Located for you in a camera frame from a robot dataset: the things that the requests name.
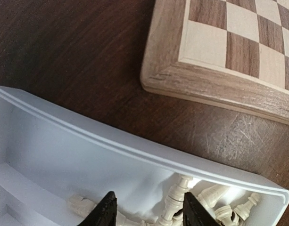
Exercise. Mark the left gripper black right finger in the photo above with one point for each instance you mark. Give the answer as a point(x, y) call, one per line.
point(194, 214)

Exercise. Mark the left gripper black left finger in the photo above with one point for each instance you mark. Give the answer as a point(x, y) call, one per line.
point(104, 214)

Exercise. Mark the pile of light chess pieces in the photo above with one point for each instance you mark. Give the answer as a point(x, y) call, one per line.
point(174, 201)

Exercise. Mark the wooden chess board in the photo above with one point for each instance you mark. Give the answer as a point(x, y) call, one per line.
point(232, 54)

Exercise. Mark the white plastic compartment tray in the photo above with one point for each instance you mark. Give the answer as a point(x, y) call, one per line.
point(48, 153)

